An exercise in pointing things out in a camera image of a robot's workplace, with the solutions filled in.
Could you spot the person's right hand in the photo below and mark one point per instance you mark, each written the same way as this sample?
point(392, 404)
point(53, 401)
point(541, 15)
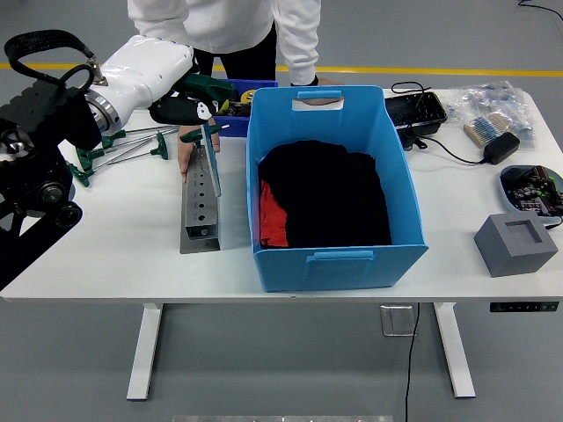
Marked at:
point(184, 160)

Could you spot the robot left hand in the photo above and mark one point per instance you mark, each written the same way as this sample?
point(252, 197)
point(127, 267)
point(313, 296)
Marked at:
point(145, 70)

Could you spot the person's left hand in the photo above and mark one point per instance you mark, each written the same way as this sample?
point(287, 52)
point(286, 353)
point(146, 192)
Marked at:
point(327, 82)

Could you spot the grey metal tool stand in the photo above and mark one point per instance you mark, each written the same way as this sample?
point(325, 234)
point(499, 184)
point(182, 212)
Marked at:
point(200, 206)

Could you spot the large blue plastic box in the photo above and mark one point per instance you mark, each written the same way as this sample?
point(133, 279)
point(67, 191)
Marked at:
point(334, 272)

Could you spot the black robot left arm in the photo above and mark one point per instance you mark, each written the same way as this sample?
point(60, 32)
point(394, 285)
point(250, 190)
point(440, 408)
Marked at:
point(31, 154)

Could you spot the person's left forearm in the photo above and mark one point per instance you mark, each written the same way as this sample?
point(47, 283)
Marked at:
point(301, 57)

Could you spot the small blue plastic bin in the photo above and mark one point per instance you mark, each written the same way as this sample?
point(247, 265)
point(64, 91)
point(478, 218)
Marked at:
point(233, 127)

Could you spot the yellow tape measure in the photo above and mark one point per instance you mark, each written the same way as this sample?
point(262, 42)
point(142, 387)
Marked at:
point(248, 96)

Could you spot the black plastic tray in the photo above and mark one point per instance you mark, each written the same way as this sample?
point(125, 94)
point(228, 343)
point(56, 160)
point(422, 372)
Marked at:
point(415, 110)

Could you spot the person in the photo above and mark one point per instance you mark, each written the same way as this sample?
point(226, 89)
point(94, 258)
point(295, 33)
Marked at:
point(228, 22)

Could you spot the black plug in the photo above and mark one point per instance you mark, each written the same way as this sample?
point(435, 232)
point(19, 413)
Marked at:
point(411, 138)

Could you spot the red cloth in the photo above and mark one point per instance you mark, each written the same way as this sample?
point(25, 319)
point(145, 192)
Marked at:
point(272, 215)

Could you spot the black cloth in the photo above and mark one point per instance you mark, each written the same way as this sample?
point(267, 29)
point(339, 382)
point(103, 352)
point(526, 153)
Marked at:
point(325, 193)

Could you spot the resistor tape bundle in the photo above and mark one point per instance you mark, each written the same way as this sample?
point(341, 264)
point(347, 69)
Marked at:
point(486, 127)

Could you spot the clear plastic parts bag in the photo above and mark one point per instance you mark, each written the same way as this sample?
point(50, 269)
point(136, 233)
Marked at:
point(492, 99)

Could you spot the black power adapter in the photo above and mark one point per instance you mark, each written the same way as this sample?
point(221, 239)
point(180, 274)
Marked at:
point(501, 148)

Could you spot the white table leg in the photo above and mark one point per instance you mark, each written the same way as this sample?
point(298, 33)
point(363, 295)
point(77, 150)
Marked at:
point(455, 351)
point(143, 351)

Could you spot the light blue plate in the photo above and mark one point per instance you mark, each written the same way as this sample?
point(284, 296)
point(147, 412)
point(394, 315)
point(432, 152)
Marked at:
point(506, 193)

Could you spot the circuit board parts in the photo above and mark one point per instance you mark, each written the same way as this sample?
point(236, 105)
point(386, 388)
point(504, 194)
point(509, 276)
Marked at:
point(534, 193)

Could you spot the grey foam cube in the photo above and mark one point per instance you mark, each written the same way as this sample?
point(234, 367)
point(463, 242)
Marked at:
point(512, 246)

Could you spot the metal floor plate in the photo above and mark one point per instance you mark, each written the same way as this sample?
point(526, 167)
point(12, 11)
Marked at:
point(398, 321)

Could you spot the black table control panel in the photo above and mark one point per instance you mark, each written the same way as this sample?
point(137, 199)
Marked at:
point(523, 307)

